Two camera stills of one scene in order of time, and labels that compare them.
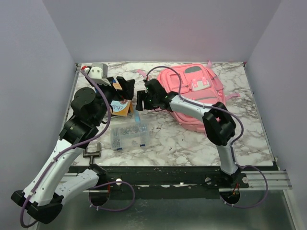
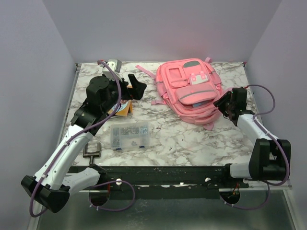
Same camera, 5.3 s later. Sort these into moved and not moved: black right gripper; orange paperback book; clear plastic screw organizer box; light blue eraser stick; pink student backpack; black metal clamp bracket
Moved: black right gripper; light blue eraser stick; pink student backpack
Not moved: black metal clamp bracket; clear plastic screw organizer box; orange paperback book
